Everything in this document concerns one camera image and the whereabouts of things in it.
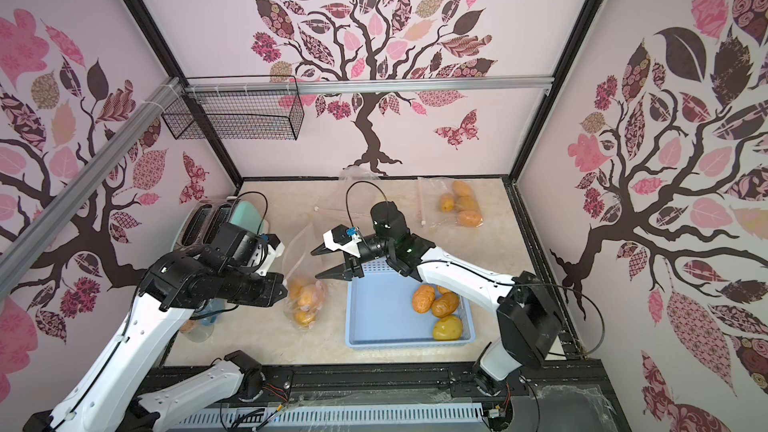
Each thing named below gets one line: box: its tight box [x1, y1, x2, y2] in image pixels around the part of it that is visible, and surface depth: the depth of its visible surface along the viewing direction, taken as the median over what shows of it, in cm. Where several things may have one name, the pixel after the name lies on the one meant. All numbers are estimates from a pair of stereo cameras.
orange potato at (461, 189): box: [452, 180, 475, 197], surface depth 115 cm
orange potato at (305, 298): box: [298, 290, 313, 306], surface depth 74 cm
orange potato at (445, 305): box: [431, 292, 459, 318], surface depth 84 cm
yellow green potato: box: [432, 316, 463, 341], surface depth 80 cm
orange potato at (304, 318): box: [294, 310, 316, 327], surface depth 76 cm
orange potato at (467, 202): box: [455, 195, 480, 211], surface depth 109 cm
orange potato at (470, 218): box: [457, 210, 484, 228], surface depth 105 cm
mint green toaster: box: [172, 197, 269, 251], surface depth 87 cm
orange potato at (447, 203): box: [441, 193, 455, 213], surface depth 109 cm
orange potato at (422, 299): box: [412, 285, 435, 314], surface depth 85 cm
